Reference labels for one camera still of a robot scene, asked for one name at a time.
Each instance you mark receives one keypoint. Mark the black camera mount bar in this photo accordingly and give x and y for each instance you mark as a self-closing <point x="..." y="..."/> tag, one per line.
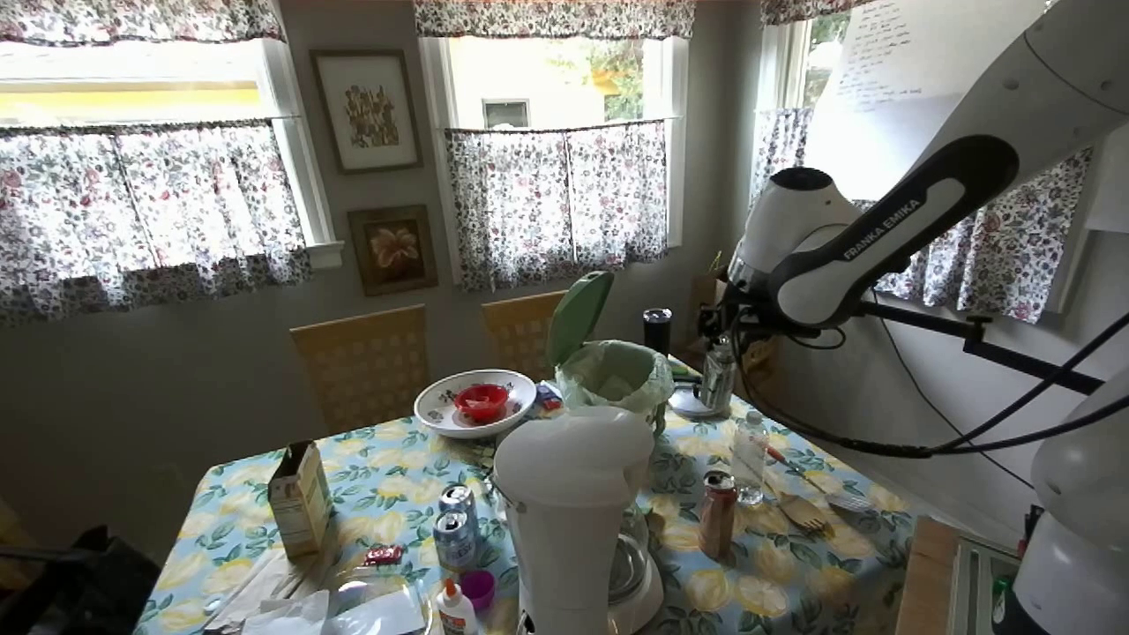
<point x="1033" y="365"/>

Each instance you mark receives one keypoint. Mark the red food piece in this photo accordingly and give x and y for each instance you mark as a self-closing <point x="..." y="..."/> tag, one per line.
<point x="485" y="404"/>

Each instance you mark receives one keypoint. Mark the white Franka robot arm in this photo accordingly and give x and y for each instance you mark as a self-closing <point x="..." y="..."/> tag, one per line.
<point x="1059" y="83"/>

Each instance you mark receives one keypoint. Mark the clear plastic bag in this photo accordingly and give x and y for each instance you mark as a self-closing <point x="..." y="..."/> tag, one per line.
<point x="338" y="611"/>

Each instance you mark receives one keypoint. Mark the purple cup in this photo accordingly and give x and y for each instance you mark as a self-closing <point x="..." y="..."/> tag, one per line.
<point x="476" y="589"/>

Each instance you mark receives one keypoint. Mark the clear plastic water bottle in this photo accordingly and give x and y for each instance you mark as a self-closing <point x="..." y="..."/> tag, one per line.
<point x="752" y="464"/>

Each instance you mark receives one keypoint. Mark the dark framed flower picture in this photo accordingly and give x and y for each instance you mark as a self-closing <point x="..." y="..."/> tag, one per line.
<point x="392" y="248"/>

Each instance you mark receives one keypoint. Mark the small red wrapper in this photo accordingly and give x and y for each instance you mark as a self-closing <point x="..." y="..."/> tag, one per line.
<point x="385" y="555"/>

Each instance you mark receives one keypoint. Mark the silver pot lid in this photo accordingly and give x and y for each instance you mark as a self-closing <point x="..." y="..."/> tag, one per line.
<point x="688" y="408"/>

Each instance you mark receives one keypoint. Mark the wooden chair back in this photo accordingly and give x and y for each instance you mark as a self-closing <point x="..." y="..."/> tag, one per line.
<point x="356" y="367"/>

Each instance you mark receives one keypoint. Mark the black cup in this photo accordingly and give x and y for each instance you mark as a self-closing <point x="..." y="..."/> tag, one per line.
<point x="656" y="331"/>

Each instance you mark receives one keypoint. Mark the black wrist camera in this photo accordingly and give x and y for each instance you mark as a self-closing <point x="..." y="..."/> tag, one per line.
<point x="811" y="333"/>

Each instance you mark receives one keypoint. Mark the black bag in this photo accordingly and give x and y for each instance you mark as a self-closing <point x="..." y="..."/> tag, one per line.
<point x="72" y="586"/>

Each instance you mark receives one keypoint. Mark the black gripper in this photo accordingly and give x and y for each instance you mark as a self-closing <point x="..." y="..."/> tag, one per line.
<point x="752" y="315"/>

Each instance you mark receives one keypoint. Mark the white framed flower picture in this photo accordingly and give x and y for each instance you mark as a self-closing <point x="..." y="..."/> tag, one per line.
<point x="368" y="111"/>

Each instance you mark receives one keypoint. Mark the brown spice bottle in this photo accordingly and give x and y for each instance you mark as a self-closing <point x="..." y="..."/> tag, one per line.
<point x="720" y="525"/>

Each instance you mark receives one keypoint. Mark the green bin lid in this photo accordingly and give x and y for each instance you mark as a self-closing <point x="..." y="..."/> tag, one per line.
<point x="582" y="313"/>

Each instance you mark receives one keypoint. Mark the glass coffee carafe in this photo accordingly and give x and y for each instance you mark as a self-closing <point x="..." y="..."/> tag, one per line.
<point x="626" y="567"/>

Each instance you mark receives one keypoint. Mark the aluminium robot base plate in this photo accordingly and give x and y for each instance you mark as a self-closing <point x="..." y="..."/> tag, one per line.
<point x="980" y="593"/>

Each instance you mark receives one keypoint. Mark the yellow lattice chair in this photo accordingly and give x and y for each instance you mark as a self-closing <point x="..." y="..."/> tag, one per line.
<point x="517" y="337"/>

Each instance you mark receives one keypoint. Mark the white glue bottle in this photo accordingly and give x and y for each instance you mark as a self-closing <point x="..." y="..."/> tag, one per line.
<point x="456" y="611"/>

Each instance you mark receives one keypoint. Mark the yellow floral tablecloth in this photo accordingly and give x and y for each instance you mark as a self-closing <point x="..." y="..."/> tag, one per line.
<point x="390" y="469"/>

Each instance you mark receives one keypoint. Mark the floral cafe curtain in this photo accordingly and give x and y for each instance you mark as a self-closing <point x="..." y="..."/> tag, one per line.
<point x="1033" y="251"/>
<point x="558" y="200"/>
<point x="141" y="213"/>

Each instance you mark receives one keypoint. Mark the floral window valance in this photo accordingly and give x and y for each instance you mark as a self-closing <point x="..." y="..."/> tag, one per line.
<point x="799" y="10"/>
<point x="141" y="19"/>
<point x="550" y="14"/>

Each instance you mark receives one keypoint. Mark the white plate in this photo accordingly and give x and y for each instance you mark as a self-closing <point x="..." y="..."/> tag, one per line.
<point x="441" y="415"/>

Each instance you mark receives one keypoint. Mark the white written board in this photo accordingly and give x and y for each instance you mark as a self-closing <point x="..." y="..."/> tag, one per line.
<point x="884" y="71"/>

